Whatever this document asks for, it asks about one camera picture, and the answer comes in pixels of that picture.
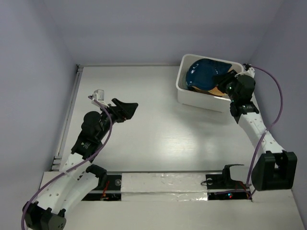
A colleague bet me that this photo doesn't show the white plastic bin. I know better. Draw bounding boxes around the white plastic bin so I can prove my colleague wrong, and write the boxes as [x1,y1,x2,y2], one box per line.
[176,54,244,113]

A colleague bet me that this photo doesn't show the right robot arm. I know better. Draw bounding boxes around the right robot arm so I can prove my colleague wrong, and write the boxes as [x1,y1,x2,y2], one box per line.
[213,68,297,191]

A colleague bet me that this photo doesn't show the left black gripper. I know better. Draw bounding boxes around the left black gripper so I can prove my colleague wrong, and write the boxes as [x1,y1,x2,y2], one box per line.
[97,99,137,140]

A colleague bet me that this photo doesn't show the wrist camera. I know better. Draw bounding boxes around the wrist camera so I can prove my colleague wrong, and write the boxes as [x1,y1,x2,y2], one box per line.
[237,63,255,78]
[88,90,104,102]

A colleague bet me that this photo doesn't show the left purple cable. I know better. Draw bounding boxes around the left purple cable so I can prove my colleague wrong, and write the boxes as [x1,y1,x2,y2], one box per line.
[20,96,113,230]

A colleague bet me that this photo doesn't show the round woven bamboo basket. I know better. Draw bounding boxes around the round woven bamboo basket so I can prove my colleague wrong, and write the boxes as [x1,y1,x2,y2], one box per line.
[194,69,236,97]

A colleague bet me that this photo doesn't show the dark blue ceramic dish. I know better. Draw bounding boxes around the dark blue ceramic dish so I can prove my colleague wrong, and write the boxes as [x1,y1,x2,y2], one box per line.
[186,58,232,91]

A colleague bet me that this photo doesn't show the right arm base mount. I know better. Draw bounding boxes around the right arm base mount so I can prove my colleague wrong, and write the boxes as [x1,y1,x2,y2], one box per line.
[201,164,252,200]

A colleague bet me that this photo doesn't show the metal rail on left edge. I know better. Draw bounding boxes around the metal rail on left edge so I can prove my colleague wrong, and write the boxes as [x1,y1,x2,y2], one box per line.
[49,65,83,172]

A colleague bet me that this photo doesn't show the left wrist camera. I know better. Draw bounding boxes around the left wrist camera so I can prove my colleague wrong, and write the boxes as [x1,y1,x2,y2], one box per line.
[88,90,104,102]

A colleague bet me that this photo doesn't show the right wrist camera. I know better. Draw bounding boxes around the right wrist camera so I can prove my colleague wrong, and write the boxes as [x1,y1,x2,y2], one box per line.
[237,63,255,78]

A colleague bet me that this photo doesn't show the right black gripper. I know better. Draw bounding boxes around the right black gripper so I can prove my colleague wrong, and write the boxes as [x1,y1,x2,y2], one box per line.
[212,69,239,102]

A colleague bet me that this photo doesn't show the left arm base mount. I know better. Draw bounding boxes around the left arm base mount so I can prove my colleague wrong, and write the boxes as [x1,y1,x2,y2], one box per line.
[82,174,122,201]

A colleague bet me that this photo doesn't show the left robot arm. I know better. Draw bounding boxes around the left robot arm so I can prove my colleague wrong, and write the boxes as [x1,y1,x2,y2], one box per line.
[21,96,139,230]

